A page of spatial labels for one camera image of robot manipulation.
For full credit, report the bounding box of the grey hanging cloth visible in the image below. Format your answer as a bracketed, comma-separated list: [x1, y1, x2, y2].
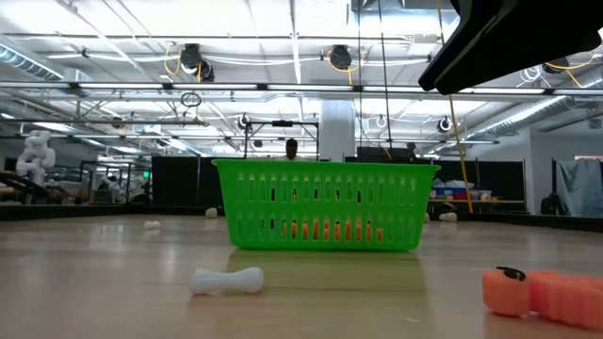
[555, 158, 603, 218]

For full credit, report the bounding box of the wooden shelf board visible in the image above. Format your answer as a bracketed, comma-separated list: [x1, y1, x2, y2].
[429, 199, 526, 205]

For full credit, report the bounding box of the black backpack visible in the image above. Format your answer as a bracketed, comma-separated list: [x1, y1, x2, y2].
[540, 192, 569, 217]

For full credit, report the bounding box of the black background monitor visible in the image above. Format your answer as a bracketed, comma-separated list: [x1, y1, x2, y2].
[356, 146, 416, 164]

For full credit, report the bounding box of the white building column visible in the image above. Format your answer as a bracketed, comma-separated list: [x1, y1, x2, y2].
[318, 99, 357, 163]

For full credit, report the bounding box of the green plastic basket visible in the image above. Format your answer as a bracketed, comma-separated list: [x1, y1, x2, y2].
[211, 158, 443, 251]

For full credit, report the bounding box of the person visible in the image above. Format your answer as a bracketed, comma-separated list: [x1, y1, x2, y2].
[281, 137, 307, 163]

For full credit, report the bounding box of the yellow hanging cable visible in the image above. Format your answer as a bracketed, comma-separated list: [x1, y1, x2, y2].
[435, 0, 475, 215]

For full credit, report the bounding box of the thin black hanging cable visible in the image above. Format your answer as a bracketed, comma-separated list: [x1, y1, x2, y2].
[356, 0, 364, 161]

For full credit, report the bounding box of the black metal stand frame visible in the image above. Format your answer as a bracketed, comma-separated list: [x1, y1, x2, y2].
[243, 120, 320, 161]

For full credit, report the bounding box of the grey ventilation duct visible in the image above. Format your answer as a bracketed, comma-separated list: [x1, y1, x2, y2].
[0, 44, 65, 81]

